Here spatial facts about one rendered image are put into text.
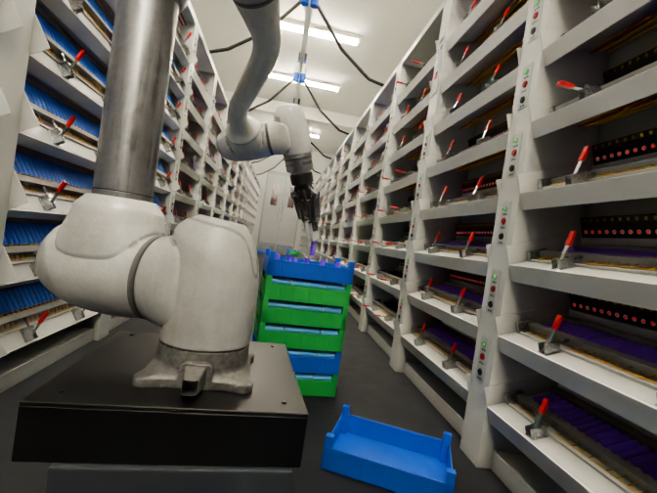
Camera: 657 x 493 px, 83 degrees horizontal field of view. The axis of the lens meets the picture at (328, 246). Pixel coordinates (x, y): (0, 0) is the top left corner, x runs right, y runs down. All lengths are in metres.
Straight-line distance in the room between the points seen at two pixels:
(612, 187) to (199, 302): 0.79
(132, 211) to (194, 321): 0.22
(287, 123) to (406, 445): 0.99
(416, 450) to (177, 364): 0.75
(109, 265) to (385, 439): 0.85
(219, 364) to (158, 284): 0.16
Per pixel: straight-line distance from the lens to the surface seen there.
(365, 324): 2.45
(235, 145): 1.20
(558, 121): 1.09
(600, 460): 0.99
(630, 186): 0.88
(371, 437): 1.19
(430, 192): 1.76
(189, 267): 0.63
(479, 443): 1.20
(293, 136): 1.20
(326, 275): 1.29
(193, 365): 0.65
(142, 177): 0.75
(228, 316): 0.63
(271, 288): 1.26
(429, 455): 1.19
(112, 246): 0.71
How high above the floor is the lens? 0.54
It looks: 1 degrees down
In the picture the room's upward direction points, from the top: 9 degrees clockwise
